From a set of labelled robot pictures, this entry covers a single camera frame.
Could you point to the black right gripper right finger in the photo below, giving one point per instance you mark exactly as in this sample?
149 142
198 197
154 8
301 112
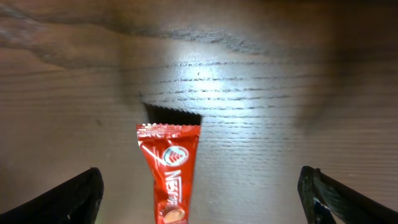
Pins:
324 198

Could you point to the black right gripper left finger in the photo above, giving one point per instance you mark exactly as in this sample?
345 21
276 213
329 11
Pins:
74 201

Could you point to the red snack stick packet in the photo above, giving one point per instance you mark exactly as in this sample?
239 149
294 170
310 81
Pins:
170 151

